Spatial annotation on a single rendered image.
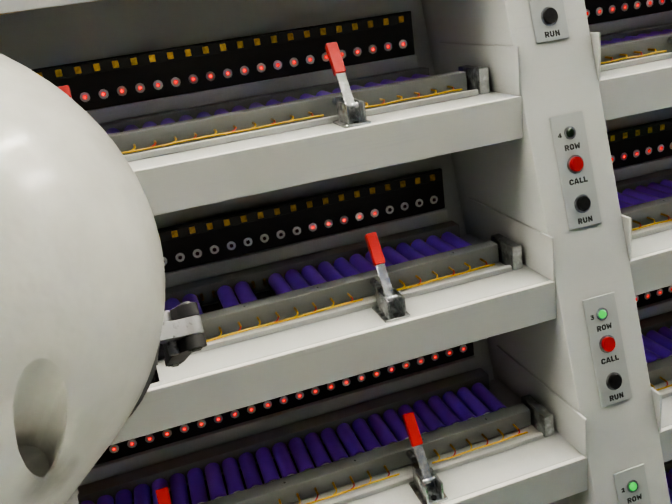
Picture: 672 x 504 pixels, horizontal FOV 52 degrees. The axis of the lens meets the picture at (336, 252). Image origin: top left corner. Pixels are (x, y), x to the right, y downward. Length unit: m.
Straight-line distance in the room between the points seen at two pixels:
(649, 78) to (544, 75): 0.13
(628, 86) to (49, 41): 0.65
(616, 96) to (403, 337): 0.36
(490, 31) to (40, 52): 0.51
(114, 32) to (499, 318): 0.55
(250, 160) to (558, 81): 0.34
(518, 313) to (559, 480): 0.19
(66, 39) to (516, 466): 0.70
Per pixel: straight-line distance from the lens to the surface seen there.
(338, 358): 0.69
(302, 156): 0.67
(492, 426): 0.85
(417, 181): 0.88
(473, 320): 0.74
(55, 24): 0.89
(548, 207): 0.77
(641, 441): 0.87
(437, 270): 0.79
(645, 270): 0.85
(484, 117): 0.74
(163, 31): 0.88
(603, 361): 0.82
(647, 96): 0.86
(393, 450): 0.81
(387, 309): 0.70
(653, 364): 0.96
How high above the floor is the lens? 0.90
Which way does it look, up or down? 6 degrees down
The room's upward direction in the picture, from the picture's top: 12 degrees counter-clockwise
